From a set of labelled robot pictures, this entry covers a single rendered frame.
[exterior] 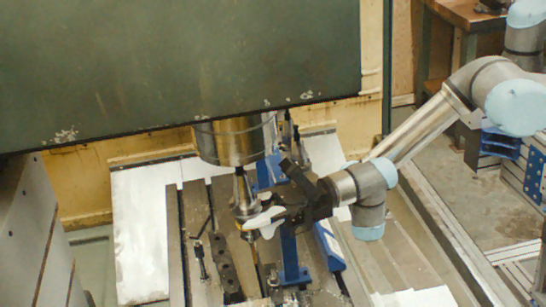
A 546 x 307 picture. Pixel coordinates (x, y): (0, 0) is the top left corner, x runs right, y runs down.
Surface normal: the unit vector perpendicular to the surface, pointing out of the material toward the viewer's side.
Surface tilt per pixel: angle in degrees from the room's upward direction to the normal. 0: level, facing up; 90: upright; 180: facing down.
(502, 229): 0
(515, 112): 88
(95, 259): 0
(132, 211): 24
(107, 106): 90
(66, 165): 90
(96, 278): 0
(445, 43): 90
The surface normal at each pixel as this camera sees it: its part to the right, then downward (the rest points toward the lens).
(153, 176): -0.01, -0.57
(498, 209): -0.10, -0.85
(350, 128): 0.16, 0.48
